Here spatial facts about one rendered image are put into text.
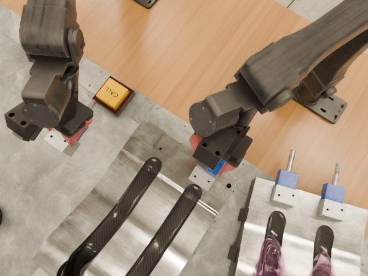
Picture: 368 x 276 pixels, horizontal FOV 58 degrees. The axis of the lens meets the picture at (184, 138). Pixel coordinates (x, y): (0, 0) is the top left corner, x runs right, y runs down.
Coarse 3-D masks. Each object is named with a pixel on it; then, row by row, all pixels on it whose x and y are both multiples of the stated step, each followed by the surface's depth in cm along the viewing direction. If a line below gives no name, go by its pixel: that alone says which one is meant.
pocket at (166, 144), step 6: (162, 138) 80; (168, 138) 78; (156, 144) 78; (162, 144) 79; (168, 144) 79; (174, 144) 79; (180, 144) 78; (162, 150) 79; (168, 150) 79; (174, 150) 79; (168, 156) 78
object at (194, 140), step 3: (192, 135) 65; (195, 135) 66; (198, 135) 66; (189, 138) 65; (192, 138) 65; (195, 138) 65; (198, 138) 65; (201, 138) 65; (189, 141) 65; (192, 141) 65; (195, 141) 64; (198, 141) 65; (192, 144) 66; (195, 144) 65; (192, 147) 67; (195, 147) 66
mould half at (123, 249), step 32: (128, 160) 76; (160, 160) 75; (192, 160) 75; (96, 192) 74; (160, 192) 74; (224, 192) 73; (64, 224) 69; (96, 224) 71; (128, 224) 72; (160, 224) 72; (192, 224) 72; (64, 256) 66; (96, 256) 67; (128, 256) 68
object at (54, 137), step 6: (90, 102) 74; (96, 102) 74; (90, 108) 74; (54, 132) 70; (84, 132) 74; (48, 138) 70; (54, 138) 70; (60, 138) 70; (78, 138) 73; (54, 144) 69; (60, 144) 69; (66, 144) 69; (78, 144) 74; (60, 150) 69; (66, 150) 70; (72, 150) 73
